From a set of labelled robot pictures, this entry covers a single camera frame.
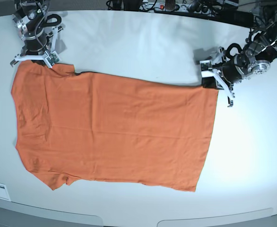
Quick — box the white power strip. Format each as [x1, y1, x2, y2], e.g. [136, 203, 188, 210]
[139, 0, 211, 15]

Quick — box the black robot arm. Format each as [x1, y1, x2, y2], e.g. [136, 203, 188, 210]
[10, 0, 63, 68]
[199, 11, 277, 107]

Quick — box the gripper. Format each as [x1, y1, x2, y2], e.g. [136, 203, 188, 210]
[10, 26, 64, 67]
[199, 44, 246, 107]

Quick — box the orange T-shirt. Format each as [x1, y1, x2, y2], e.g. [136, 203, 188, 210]
[11, 61, 218, 192]

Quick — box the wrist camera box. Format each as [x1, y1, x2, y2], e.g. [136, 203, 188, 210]
[199, 60, 214, 78]
[44, 51, 60, 68]

